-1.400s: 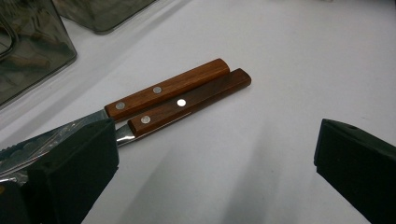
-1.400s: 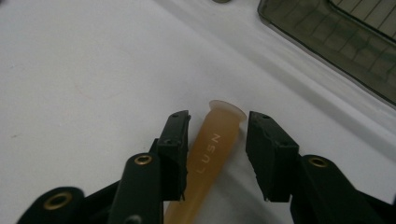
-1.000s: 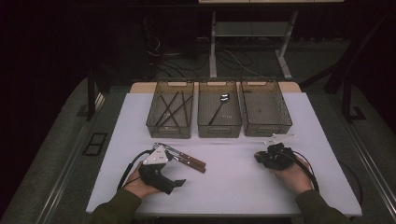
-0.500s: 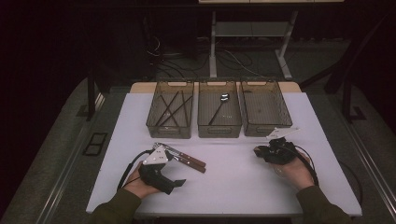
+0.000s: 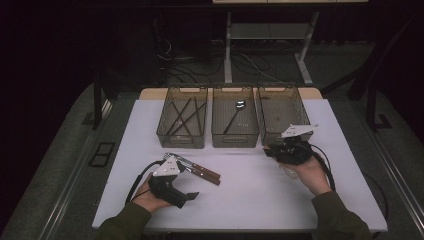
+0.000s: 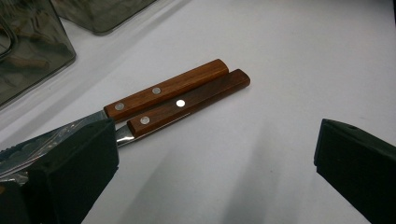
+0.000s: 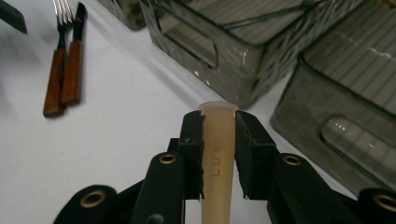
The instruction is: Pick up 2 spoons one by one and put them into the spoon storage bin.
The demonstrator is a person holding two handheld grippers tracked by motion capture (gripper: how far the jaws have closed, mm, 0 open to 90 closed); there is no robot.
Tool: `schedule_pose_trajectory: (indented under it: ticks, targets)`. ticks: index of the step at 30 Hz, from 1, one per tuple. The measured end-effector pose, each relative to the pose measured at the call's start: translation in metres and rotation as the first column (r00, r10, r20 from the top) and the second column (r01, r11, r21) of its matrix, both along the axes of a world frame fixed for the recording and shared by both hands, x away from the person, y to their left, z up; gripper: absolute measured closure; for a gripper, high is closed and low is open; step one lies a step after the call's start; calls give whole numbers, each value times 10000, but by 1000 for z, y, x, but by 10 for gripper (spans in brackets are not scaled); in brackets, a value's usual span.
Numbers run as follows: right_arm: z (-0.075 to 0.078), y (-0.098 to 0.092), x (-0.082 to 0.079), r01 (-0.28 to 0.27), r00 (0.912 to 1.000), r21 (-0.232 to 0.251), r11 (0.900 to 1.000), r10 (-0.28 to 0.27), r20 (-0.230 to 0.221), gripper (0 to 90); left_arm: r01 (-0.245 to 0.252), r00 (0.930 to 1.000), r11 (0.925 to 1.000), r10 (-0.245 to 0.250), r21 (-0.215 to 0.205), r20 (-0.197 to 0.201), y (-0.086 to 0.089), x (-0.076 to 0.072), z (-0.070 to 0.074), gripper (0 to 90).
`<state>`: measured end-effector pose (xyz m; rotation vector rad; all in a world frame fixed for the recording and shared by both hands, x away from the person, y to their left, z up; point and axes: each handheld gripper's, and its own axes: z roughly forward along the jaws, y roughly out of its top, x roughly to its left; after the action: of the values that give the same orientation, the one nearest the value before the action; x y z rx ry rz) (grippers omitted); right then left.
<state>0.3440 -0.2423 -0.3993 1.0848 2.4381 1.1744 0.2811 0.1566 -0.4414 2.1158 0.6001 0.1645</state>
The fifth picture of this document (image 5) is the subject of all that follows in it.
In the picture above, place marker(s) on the person's left hand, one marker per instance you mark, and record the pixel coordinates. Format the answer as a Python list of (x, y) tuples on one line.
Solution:
[(146, 200)]

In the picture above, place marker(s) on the smoky clear plastic bin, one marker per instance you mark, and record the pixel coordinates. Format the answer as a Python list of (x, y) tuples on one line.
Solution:
[(246, 123), (183, 141), (283, 110)]

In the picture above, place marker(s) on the person's right hand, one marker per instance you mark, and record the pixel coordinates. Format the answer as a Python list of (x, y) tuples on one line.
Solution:
[(313, 176)]

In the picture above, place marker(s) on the metal floor rail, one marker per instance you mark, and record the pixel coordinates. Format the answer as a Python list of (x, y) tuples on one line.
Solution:
[(400, 176), (73, 173)]

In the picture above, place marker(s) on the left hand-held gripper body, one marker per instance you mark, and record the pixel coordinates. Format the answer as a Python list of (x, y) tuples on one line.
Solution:
[(165, 190)]

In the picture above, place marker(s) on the dark metal stand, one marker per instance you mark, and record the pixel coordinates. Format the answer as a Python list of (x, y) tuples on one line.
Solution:
[(371, 110), (97, 106)]

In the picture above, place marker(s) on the wooden table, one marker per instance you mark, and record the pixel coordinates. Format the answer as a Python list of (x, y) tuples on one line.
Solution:
[(150, 94)]

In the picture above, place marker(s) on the grey metal stand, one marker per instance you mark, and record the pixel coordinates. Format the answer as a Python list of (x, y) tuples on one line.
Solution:
[(228, 50)]

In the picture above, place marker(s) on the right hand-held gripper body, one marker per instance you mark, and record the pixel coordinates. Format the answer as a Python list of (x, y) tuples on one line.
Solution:
[(295, 150)]

